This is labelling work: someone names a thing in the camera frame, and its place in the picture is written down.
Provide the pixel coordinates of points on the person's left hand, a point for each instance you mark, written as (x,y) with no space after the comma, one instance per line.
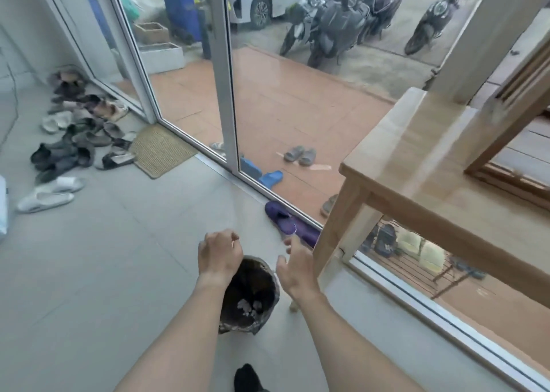
(219,254)

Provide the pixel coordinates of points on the person's right hand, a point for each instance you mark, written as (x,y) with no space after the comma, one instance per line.
(298,273)

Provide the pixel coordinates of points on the person's left fingers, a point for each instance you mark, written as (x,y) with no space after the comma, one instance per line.
(223,236)

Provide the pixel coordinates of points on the person's right thumb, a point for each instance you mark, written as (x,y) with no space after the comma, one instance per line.
(281,265)

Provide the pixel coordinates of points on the person's right forearm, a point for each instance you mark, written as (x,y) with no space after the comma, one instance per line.
(348,348)

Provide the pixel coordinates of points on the person's left forearm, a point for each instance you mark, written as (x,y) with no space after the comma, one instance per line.
(180,340)

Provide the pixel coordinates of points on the waste bin with black bag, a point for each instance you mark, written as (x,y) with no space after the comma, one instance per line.
(253,284)

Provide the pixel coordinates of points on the purple slipper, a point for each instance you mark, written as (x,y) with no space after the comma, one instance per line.
(307,233)
(278,215)

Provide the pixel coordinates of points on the crumpled paper waste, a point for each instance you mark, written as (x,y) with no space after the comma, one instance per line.
(249,307)

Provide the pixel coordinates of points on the blue slipper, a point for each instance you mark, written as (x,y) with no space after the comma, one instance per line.
(271,178)
(250,168)

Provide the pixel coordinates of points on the light grey slipper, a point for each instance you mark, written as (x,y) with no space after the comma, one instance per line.
(218,147)

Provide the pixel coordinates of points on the woven straw doormat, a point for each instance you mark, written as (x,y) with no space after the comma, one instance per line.
(161,151)

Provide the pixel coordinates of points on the black backpack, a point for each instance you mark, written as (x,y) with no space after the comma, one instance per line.
(385,240)

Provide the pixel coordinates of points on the person's black sock foot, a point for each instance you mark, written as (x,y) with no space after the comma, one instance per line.
(248,380)

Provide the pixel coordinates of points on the white slipper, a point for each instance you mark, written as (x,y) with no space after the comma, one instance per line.
(62,184)
(45,202)

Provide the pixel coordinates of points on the pile of dark shoes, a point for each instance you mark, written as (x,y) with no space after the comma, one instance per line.
(77,134)

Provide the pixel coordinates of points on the wooden table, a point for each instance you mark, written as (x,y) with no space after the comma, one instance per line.
(429,164)

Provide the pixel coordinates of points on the large concrete planter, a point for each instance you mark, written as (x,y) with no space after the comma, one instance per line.
(163,57)

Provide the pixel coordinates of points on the small concrete planter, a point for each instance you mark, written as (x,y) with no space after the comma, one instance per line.
(151,32)

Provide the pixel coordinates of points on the white scooter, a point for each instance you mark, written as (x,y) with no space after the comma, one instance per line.
(300,18)

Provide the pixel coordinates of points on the blue wheeled bin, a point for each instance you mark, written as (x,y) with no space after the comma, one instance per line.
(182,5)

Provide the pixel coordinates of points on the dark grey scooter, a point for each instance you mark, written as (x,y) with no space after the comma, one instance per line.
(337,26)

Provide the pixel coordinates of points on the green plastic bag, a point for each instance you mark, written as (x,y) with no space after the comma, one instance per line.
(129,7)

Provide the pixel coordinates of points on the black scooter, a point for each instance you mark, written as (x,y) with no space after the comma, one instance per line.
(382,5)

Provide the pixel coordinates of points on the dark green scooter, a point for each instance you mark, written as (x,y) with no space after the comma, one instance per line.
(432,20)

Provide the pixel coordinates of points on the white pillar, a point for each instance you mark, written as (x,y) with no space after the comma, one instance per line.
(485,31)

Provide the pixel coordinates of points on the white sliding door frame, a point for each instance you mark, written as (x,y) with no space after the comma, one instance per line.
(223,82)

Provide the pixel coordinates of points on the wooden chair frame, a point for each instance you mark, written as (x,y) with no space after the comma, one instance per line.
(511,121)

